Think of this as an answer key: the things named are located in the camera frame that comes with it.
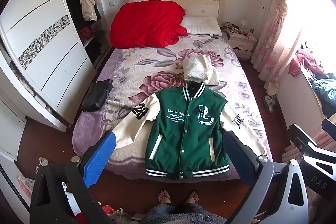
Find pair of white slippers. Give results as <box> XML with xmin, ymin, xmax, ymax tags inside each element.
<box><xmin>264</xmin><ymin>94</ymin><xmax>277</xmax><ymax>113</ymax></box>

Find floral bed blanket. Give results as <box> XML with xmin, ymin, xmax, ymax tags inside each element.
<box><xmin>72</xmin><ymin>34</ymin><xmax>273</xmax><ymax>180</ymax></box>

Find person's left foot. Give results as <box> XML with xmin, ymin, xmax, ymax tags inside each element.
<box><xmin>157</xmin><ymin>189</ymin><xmax>173</xmax><ymax>205</ymax></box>

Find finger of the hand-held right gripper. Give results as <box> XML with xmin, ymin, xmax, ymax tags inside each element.
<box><xmin>287</xmin><ymin>124</ymin><xmax>319</xmax><ymax>153</ymax></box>
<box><xmin>321</xmin><ymin>118</ymin><xmax>336</xmax><ymax>136</ymax></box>

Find red clothes in wardrobe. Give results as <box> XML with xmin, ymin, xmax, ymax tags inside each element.
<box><xmin>78</xmin><ymin>27</ymin><xmax>93</xmax><ymax>41</ymax></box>

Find person's grey pants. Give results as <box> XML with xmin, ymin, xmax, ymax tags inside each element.
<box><xmin>139</xmin><ymin>202</ymin><xmax>232</xmax><ymax>224</ymax></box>

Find red quilt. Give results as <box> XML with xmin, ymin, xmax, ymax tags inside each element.
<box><xmin>110</xmin><ymin>0</ymin><xmax>188</xmax><ymax>49</ymax></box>

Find white knit sweater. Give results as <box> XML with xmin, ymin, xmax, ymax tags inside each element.
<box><xmin>182</xmin><ymin>54</ymin><xmax>220</xmax><ymax>86</ymax></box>

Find white side cabinet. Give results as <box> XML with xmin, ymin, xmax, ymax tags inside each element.
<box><xmin>0</xmin><ymin>98</ymin><xmax>27</xmax><ymax>162</ymax></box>

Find black bag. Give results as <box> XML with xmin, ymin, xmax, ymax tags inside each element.
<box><xmin>81</xmin><ymin>79</ymin><xmax>113</xmax><ymax>112</ymax></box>

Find pink garment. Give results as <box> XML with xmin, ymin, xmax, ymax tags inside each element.
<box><xmin>288</xmin><ymin>49</ymin><xmax>325</xmax><ymax>78</ymax></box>

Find white nightstand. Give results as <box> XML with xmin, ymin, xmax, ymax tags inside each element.
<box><xmin>225</xmin><ymin>27</ymin><xmax>258</xmax><ymax>61</ymax></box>

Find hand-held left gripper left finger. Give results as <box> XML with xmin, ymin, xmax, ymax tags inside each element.
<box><xmin>30</xmin><ymin>132</ymin><xmax>117</xmax><ymax>224</ymax></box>

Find white pillow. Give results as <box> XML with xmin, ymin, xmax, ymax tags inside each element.
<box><xmin>181</xmin><ymin>16</ymin><xmax>222</xmax><ymax>36</ymax></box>

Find grey sneaker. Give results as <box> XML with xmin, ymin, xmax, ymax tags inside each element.
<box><xmin>108</xmin><ymin>207</ymin><xmax>132</xmax><ymax>224</ymax></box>

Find blue clothes pile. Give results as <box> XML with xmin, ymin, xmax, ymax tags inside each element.
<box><xmin>310</xmin><ymin>72</ymin><xmax>336</xmax><ymax>117</ymax></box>

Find white wardrobe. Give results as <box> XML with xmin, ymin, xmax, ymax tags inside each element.
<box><xmin>0</xmin><ymin>0</ymin><xmax>114</xmax><ymax>132</ymax></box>

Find green varsity jacket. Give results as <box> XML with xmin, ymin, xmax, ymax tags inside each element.
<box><xmin>112</xmin><ymin>81</ymin><xmax>269</xmax><ymax>180</ymax></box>

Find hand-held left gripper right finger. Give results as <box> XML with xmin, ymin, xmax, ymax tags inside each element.
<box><xmin>223</xmin><ymin>130</ymin><xmax>309</xmax><ymax>224</ymax></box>

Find pink floral curtain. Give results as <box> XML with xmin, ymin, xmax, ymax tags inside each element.
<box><xmin>251</xmin><ymin>0</ymin><xmax>298</xmax><ymax>96</ymax></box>

